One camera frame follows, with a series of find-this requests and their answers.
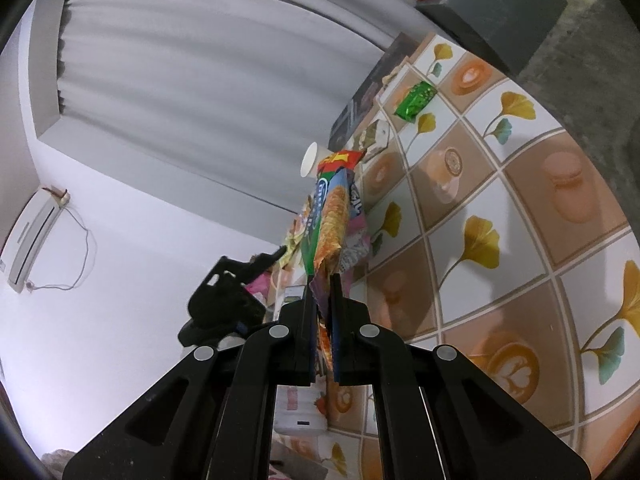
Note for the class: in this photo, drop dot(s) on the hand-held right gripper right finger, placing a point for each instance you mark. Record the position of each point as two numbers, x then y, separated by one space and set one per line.
345 340

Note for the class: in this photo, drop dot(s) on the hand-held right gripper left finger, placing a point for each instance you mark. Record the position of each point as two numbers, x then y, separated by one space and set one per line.
305 340

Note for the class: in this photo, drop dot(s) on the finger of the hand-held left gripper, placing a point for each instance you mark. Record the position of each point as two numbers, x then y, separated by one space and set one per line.
267 260

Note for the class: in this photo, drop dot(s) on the orange blue snack packet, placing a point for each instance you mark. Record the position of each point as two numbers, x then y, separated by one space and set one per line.
327 220

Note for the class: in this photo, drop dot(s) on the purple white snack packet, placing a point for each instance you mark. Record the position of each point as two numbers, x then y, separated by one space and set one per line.
357 230

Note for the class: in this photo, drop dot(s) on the white paper cup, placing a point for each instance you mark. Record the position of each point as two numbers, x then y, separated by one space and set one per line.
315 160

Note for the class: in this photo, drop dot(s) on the red yellow snack packet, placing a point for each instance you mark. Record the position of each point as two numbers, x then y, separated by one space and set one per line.
345 160

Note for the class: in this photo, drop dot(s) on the white patterned packet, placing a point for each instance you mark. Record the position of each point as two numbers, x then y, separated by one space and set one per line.
374 140

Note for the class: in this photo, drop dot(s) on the patterned tablecloth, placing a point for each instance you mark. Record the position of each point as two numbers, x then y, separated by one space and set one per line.
500 240

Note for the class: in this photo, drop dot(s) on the white air conditioner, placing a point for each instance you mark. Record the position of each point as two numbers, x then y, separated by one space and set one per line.
30 240

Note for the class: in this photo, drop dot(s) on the dark printed box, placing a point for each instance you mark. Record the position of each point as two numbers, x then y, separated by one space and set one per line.
375 80

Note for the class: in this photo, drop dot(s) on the grey curtain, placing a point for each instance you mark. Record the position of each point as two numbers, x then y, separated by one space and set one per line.
200 60

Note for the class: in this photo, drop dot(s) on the green snack packet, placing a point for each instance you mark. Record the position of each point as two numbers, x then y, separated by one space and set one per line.
415 101

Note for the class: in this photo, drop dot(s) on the grey cabinet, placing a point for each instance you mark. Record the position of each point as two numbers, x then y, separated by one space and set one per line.
500 10

